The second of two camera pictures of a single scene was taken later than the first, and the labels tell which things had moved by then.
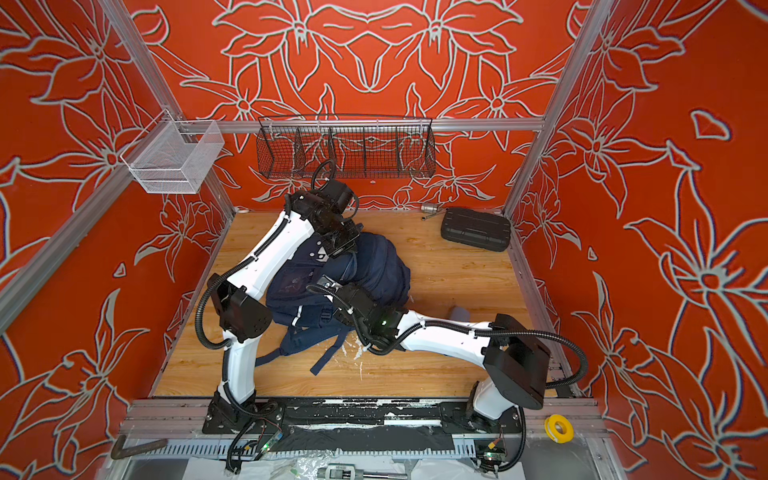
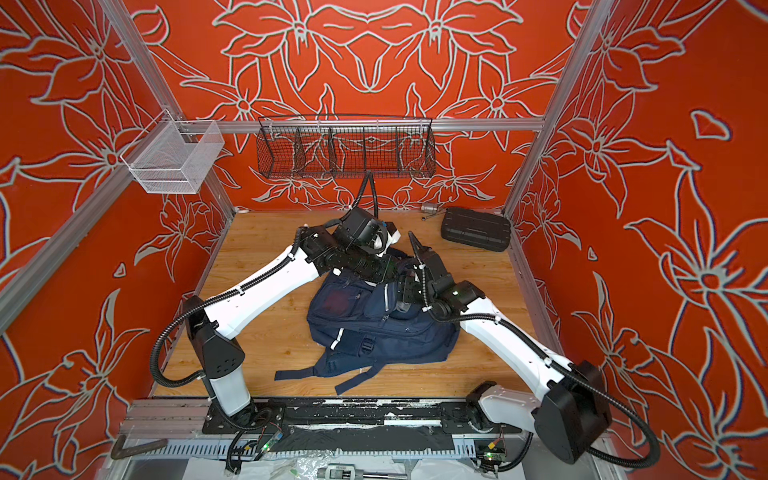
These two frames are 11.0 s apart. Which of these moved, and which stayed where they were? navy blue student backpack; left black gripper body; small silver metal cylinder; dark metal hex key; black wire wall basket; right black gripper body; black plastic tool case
Moved: right black gripper body; navy blue student backpack; left black gripper body
Stayed: black plastic tool case; small silver metal cylinder; black wire wall basket; dark metal hex key
